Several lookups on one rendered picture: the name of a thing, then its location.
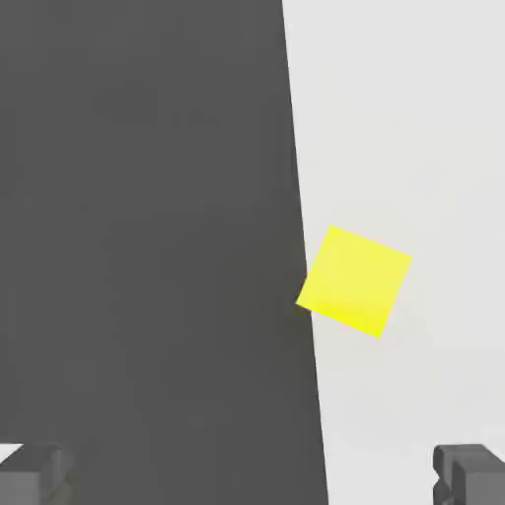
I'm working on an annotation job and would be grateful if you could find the small yellow cube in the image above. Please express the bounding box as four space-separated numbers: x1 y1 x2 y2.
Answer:
294 224 413 339

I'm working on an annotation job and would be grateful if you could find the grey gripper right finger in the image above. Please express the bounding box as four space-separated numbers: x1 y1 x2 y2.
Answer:
432 444 505 505

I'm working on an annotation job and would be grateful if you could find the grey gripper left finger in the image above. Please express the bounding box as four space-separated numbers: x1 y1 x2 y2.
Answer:
0 442 76 505

